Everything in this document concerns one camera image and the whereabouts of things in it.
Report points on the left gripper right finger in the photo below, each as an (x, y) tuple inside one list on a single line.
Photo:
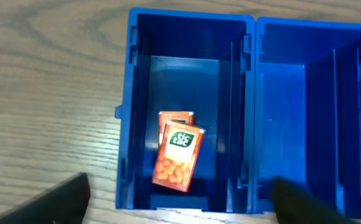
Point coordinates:
[(298, 208)]

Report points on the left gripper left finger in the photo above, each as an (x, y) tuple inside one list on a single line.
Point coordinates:
[(62, 205)]

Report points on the orange candy box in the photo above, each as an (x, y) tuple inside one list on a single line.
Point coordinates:
[(177, 155), (168, 115)]

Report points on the blue tray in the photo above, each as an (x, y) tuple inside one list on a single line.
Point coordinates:
[(180, 77)]

